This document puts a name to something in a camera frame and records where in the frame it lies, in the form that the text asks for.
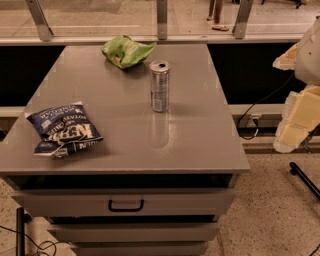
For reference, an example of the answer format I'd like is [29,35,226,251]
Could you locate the metal railing post left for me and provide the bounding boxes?
[25,0,53,42]

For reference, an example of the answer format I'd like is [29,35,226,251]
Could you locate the black stand leg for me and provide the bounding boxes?
[16,207,25,256]
[289,162,320,200]

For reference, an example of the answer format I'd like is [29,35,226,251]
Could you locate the metal railing post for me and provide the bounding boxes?
[25,0,53,42]
[156,0,168,40]
[232,0,253,39]

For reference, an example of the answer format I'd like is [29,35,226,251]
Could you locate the metal railing post right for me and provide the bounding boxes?
[232,0,253,39]

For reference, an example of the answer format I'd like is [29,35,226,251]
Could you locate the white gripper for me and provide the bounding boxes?
[272,18,320,153]

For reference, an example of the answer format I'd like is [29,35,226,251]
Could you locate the blue kettle chip bag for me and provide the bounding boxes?
[25,102,103,157]

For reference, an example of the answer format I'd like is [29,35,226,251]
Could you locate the green chip bag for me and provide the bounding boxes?
[101,36,157,70]

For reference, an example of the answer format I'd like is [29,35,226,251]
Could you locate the black stand leg right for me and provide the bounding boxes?
[289,162,320,200]

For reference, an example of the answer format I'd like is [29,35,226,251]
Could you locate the wall power outlet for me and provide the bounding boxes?
[247,114,262,128]

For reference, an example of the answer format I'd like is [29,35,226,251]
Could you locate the grey drawer cabinet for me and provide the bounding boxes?
[0,44,249,256]

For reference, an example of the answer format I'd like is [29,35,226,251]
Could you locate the black drawer handle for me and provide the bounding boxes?
[107,199,144,213]

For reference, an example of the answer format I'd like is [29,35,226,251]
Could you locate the person legs in background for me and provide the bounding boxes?
[206,0,229,32]

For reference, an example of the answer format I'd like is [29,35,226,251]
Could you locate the black stand leg left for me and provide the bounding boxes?
[16,207,25,256]

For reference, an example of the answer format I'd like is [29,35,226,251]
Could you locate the metal railing post middle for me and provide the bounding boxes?
[156,0,168,40]

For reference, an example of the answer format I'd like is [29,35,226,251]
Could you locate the black floor cable left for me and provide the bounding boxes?
[0,225,69,256]

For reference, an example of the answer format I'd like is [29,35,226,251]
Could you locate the silver redbull can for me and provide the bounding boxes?
[149,60,170,113]

